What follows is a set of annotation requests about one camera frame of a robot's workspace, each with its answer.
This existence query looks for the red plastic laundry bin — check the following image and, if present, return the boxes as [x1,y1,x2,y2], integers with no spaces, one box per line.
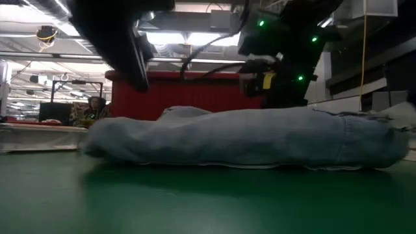
[104,70,264,122]

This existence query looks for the orange and white box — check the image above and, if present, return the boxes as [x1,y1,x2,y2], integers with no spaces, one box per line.
[0,122,89,153]

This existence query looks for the grey ceiling unit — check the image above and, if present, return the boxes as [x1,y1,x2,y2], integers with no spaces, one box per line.
[209,8,243,33]

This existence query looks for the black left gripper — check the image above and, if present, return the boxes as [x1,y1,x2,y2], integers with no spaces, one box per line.
[68,0,176,93]

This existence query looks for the small pineapple plant ornament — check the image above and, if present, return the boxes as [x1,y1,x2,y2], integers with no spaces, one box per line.
[73,110,113,128]

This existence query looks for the person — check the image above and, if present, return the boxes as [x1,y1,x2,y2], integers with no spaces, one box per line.
[84,96,107,120]

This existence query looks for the white pillar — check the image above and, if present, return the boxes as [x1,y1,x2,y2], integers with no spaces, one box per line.
[0,60,11,118]

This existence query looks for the black background frame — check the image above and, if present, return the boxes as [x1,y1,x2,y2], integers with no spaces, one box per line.
[51,79,104,98]

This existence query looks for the yellow hanging cable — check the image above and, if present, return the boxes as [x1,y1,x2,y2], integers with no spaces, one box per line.
[356,14,369,111]

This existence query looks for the light blue denim jeans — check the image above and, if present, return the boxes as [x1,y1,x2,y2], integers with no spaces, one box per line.
[83,105,410,170]

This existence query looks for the dark shelving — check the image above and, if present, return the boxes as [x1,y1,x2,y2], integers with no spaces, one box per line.
[324,19,416,113]

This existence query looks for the long light tube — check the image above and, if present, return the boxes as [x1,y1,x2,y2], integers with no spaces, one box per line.
[0,51,248,65]

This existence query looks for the black monitor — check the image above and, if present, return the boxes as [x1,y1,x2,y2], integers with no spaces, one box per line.
[38,101,75,126]

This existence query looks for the grey storage box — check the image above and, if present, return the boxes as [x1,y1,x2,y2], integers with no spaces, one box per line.
[370,90,410,113]

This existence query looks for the white board panel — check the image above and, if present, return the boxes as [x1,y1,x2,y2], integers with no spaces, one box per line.
[305,96,362,114]

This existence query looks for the silver ventilation duct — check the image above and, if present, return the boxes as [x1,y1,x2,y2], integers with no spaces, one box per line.
[29,0,98,56]

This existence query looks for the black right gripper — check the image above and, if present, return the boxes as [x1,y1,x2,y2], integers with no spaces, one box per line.
[241,53,319,111]

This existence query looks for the green table mat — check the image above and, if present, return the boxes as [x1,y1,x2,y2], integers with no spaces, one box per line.
[0,149,416,234]

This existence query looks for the black cable with yellow tag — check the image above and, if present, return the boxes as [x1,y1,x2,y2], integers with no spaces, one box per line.
[179,19,276,91]

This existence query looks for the black yellow cord reel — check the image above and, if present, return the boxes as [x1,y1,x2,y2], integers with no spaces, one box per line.
[34,25,60,45]

